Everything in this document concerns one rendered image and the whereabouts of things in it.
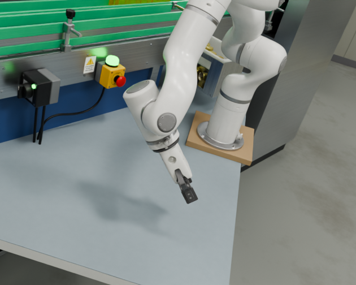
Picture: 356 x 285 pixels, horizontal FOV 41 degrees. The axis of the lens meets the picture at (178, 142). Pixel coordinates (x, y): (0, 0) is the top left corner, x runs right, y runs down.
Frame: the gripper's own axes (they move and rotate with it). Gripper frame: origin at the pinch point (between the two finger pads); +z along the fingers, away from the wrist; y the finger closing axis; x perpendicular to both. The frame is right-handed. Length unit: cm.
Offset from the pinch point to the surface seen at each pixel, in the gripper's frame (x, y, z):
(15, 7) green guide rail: 27, 48, -57
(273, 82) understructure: -59, 138, 41
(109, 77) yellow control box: 10, 45, -25
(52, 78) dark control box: 24, 29, -36
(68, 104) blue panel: 28, 49, -21
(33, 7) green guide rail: 23, 52, -54
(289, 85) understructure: -70, 151, 53
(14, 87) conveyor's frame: 35, 30, -38
